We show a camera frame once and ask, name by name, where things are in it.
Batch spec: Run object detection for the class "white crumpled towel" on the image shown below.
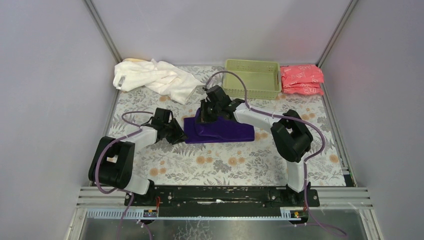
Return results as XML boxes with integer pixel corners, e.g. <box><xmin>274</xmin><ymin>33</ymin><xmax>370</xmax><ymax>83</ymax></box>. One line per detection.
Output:
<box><xmin>112</xmin><ymin>58</ymin><xmax>202</xmax><ymax>105</ymax></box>

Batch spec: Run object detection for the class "green perforated plastic basket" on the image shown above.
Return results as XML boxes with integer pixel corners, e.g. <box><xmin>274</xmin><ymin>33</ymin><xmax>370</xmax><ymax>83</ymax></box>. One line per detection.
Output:
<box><xmin>222</xmin><ymin>59</ymin><xmax>282</xmax><ymax>100</ymax></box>

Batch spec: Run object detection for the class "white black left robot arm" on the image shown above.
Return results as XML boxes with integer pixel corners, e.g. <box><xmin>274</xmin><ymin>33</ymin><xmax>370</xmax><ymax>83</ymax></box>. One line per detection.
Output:
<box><xmin>88</xmin><ymin>108</ymin><xmax>187</xmax><ymax>195</ymax></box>

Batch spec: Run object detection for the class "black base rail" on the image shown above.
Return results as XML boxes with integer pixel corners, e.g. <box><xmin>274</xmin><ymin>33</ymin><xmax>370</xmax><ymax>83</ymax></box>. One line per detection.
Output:
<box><xmin>124</xmin><ymin>185</ymin><xmax>320</xmax><ymax>218</ymax></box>

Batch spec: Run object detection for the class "purple microfibre towel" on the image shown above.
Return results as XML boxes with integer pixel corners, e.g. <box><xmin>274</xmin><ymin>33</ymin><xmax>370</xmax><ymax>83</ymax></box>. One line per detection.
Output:
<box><xmin>183</xmin><ymin>110</ymin><xmax>255</xmax><ymax>144</ymax></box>

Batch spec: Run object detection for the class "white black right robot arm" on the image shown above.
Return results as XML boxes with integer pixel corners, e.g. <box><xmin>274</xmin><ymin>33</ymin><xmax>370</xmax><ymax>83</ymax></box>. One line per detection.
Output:
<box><xmin>196</xmin><ymin>85</ymin><xmax>313</xmax><ymax>193</ymax></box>

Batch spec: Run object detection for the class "pink patterned plastic package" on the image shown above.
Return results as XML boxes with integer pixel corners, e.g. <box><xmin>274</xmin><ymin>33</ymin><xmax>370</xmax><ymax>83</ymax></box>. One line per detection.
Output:
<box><xmin>280</xmin><ymin>64</ymin><xmax>325</xmax><ymax>96</ymax></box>

